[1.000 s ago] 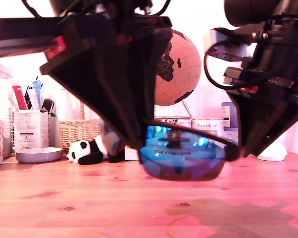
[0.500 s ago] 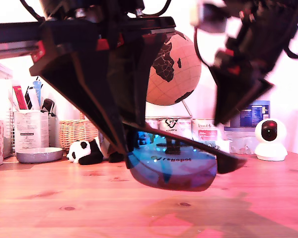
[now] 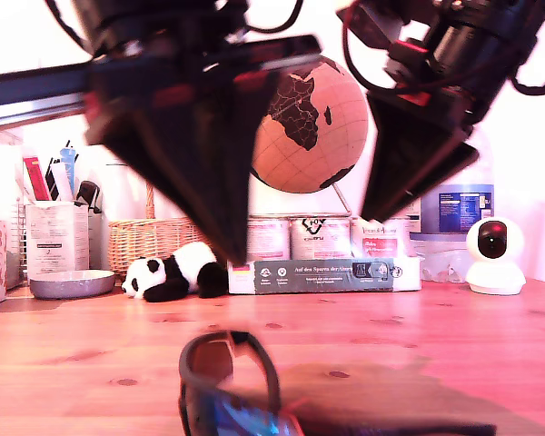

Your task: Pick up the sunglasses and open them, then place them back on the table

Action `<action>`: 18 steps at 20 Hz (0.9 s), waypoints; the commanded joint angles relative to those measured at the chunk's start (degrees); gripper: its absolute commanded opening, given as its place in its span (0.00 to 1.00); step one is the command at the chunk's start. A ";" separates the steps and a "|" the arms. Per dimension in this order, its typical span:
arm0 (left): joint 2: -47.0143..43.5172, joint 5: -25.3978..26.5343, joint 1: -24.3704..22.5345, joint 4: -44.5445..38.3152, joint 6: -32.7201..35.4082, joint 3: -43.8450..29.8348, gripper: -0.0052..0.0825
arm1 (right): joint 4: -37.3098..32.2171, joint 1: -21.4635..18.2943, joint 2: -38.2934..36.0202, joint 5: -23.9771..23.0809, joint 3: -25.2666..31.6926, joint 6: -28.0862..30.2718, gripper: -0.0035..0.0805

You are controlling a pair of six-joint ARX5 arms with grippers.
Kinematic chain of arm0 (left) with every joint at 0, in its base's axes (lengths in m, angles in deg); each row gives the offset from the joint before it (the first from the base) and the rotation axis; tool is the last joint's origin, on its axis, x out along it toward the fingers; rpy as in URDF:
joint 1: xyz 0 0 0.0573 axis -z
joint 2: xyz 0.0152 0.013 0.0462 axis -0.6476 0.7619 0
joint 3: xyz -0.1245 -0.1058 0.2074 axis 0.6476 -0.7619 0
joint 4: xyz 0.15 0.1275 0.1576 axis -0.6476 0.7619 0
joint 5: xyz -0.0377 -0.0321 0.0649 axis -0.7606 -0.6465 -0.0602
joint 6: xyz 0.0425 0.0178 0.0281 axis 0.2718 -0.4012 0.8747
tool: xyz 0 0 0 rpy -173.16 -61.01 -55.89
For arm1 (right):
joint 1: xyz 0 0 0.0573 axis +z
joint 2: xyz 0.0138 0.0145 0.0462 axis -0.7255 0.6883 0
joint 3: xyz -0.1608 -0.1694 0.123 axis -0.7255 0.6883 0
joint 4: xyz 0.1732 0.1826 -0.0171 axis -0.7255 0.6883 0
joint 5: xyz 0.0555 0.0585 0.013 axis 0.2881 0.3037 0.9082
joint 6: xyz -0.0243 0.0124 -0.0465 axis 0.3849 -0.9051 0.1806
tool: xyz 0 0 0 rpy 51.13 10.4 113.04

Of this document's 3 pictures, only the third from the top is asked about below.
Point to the cork globe on metal stand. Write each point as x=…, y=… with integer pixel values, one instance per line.
x=318, y=150

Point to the clear plastic lidded container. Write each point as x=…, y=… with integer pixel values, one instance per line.
x=0, y=181

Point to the black sunglasses blue mirrored lenses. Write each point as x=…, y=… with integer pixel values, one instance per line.
x=236, y=418

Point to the panda plush toy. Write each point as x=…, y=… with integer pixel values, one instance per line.
x=186, y=272

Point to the large clear water bottle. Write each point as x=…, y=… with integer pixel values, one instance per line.
x=463, y=209

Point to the shallow grey bowl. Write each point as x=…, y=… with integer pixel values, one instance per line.
x=72, y=286

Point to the white cardboard pen box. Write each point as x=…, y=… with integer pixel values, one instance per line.
x=54, y=236

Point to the small white round camera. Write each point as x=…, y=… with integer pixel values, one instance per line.
x=495, y=277

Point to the printed cardboard can tray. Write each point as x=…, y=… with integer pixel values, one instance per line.
x=322, y=277

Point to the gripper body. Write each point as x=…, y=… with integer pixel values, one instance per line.
x=445, y=72
x=163, y=50

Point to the red flat box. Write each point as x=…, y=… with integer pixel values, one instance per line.
x=36, y=181

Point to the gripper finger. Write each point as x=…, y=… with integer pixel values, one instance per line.
x=445, y=172
x=240, y=136
x=399, y=145
x=163, y=145

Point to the tin can red label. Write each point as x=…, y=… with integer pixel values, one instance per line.
x=383, y=245

